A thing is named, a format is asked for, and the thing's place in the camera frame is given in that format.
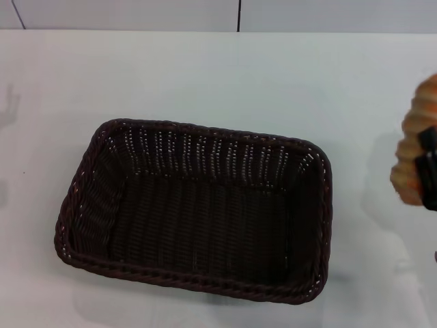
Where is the black woven rectangular basket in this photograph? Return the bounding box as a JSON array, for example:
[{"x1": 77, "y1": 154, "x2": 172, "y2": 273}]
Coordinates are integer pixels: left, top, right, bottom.
[{"x1": 53, "y1": 118, "x2": 333, "y2": 304}]

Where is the orange striped bread loaf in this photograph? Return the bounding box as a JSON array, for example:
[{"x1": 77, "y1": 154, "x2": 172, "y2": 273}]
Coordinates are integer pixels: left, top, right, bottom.
[{"x1": 390, "y1": 72, "x2": 437, "y2": 206}]

